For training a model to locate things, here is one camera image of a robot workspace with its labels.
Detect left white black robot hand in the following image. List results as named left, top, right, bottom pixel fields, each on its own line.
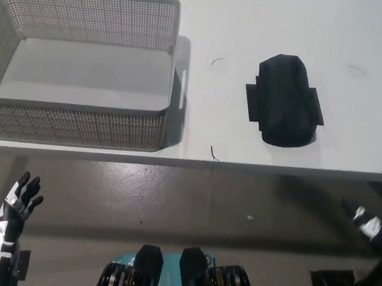
left=0, top=168, right=48, bottom=286

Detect grey perforated plastic basket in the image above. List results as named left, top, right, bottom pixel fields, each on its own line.
left=0, top=0, right=186, bottom=163

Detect robot body black teal blocks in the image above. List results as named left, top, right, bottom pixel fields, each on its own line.
left=92, top=232, right=268, bottom=286

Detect black tape cross patch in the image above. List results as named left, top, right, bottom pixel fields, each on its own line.
left=240, top=78, right=329, bottom=138

